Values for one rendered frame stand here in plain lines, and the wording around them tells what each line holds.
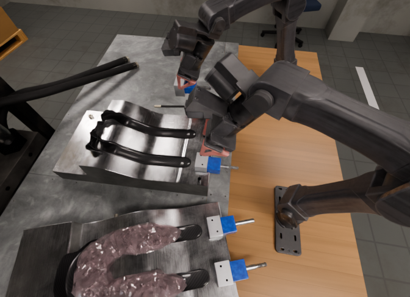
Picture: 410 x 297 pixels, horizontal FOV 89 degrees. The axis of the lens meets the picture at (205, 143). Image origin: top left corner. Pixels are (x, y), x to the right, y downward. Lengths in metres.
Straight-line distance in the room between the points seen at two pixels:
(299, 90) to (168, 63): 0.88
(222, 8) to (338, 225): 0.70
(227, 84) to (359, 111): 0.20
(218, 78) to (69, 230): 0.51
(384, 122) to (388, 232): 1.59
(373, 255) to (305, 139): 1.09
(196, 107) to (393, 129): 0.29
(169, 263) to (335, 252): 0.46
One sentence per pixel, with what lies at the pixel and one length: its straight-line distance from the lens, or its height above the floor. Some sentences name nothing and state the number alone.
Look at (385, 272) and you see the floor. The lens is 1.82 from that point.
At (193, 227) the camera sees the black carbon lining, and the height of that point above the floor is 0.85.
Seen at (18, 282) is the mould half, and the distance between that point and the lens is 0.69.
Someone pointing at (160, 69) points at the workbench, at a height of 0.80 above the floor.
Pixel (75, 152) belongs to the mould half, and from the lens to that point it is 0.82.
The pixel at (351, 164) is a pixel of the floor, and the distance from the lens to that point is 2.00.
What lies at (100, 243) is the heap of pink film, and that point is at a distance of 0.63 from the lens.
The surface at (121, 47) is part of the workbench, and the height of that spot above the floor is 0.80.
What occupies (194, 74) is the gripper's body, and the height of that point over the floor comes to 1.02.
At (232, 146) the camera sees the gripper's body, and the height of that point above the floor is 1.08.
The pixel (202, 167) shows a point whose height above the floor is 0.92.
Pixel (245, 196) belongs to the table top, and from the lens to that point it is 0.71.
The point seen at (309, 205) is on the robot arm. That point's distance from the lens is 0.54.
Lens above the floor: 1.46
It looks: 57 degrees down
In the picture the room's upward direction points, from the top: straight up
